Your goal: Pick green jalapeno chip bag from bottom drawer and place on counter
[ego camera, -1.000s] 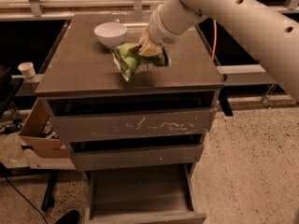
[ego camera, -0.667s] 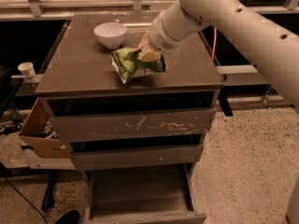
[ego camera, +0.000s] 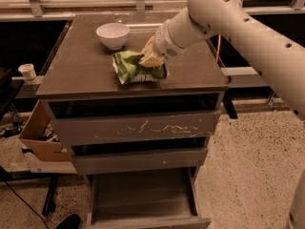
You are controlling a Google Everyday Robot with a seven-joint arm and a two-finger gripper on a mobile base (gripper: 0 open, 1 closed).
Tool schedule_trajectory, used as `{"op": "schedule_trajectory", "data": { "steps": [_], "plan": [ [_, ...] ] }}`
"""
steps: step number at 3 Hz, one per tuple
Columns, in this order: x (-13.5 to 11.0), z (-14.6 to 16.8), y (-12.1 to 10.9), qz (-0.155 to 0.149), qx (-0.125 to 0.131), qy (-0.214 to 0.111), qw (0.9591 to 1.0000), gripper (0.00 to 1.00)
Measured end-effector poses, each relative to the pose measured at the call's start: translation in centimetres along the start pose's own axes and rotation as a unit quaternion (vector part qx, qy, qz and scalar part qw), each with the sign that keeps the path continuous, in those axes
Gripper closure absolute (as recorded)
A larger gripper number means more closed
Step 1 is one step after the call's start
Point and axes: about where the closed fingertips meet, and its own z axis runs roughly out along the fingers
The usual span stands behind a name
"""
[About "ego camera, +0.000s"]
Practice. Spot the green jalapeno chip bag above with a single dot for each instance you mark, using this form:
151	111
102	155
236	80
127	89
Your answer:
128	70

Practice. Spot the grey drawer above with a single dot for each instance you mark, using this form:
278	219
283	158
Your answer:
139	156
136	119
157	199

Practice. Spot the grey bottom drawer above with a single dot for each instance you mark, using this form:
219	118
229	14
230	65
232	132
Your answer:
157	199

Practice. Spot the white paper cup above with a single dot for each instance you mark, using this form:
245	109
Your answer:
28	72

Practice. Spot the grey middle drawer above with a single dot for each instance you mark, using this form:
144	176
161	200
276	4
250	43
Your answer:
139	156

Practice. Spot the grey drawer cabinet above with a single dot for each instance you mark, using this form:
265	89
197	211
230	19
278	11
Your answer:
82	71

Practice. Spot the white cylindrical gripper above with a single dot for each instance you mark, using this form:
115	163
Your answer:
166	47

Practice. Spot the metal rail beam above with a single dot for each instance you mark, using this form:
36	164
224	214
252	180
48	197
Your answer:
243	77

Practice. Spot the black stand leg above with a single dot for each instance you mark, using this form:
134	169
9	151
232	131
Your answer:
49	204

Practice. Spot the grey top drawer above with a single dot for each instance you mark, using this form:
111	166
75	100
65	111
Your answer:
136	119

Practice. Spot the white ceramic bowl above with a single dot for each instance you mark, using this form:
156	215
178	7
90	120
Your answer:
113	35

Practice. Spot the brown cardboard box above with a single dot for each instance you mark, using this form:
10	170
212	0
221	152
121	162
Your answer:
34	139

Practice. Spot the black shoe tip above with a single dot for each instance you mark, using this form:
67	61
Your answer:
71	222

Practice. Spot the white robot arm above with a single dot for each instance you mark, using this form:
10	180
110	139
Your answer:
250	179

